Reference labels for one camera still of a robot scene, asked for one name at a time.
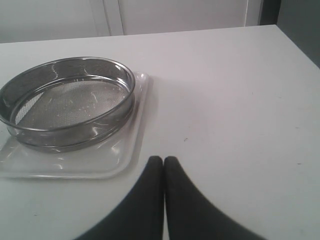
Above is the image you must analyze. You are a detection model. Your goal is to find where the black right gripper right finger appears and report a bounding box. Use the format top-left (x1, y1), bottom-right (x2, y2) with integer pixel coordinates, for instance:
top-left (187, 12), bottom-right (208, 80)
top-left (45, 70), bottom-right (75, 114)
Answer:
top-left (164, 156), bottom-right (263, 240)

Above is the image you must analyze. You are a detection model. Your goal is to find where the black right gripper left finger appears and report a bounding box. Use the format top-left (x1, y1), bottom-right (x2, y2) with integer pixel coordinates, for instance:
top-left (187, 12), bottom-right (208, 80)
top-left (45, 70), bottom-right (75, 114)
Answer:
top-left (79, 156), bottom-right (164, 240)

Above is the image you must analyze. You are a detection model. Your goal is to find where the round steel mesh sieve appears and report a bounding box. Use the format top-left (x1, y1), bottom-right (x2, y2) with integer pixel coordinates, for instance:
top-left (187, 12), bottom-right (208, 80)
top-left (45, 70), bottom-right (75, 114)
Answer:
top-left (0, 57), bottom-right (136, 152)

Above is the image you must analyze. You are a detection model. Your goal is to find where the clear plastic tray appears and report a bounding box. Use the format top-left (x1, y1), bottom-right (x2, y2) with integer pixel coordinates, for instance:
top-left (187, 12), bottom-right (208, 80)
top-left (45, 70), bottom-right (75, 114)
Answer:
top-left (0, 72), bottom-right (153, 179)

